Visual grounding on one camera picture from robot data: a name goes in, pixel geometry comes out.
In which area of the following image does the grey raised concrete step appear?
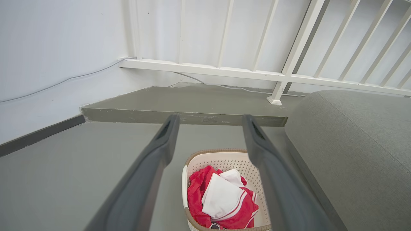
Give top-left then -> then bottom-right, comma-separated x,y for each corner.
80,85 -> 305,127

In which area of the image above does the red garment with white trim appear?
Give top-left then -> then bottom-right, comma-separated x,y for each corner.
187,165 -> 259,230

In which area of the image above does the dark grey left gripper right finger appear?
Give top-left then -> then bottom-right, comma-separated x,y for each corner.
242,115 -> 337,231

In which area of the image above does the cream perforated laundry basket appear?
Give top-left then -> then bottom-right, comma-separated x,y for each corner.
181,148 -> 273,231

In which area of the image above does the dark grey baseboard strip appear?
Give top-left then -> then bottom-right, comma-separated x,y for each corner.
0,115 -> 86,158

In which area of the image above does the grey fabric sofa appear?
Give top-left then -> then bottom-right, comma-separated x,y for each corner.
284,90 -> 411,231

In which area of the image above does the thin light wall cable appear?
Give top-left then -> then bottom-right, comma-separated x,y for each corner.
0,57 -> 307,103

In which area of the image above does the white metal railing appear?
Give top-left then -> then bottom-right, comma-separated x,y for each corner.
119,0 -> 411,106

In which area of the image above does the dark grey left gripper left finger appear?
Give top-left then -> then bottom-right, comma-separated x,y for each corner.
84,114 -> 180,231

